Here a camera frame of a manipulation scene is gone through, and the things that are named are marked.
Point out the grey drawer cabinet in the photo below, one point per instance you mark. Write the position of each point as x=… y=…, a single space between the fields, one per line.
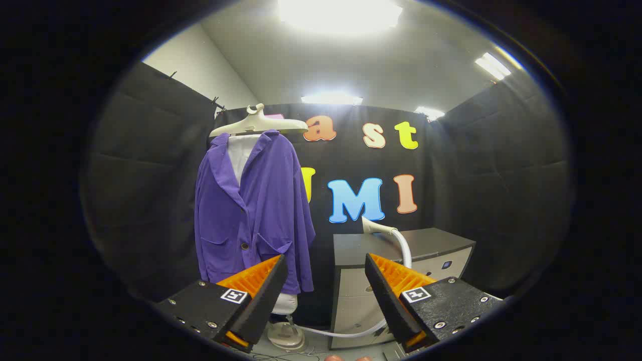
x=351 y=281

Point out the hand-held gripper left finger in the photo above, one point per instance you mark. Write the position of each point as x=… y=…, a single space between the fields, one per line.
x=266 y=301

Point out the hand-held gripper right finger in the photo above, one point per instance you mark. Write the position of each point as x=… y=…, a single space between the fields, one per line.
x=388 y=301

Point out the white garment steamer base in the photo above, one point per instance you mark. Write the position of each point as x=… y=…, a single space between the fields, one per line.
x=285 y=335

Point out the ceiling light panel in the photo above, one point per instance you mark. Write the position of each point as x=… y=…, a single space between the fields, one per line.
x=331 y=99
x=429 y=113
x=493 y=66

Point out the white plastic clothes hanger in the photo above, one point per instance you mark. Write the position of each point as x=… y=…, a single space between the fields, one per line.
x=256 y=123

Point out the large bright ceiling light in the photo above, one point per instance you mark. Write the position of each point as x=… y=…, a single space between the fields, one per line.
x=338 y=12

